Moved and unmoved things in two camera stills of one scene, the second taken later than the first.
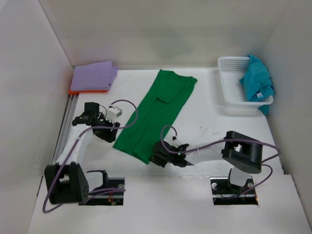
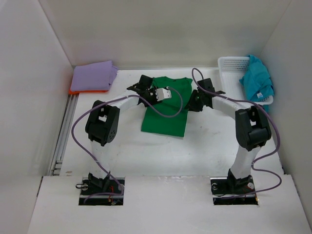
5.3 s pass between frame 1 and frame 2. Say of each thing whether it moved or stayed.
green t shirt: moved
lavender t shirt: stayed
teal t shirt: stayed
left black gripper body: moved
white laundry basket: stayed
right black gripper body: moved
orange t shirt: stayed
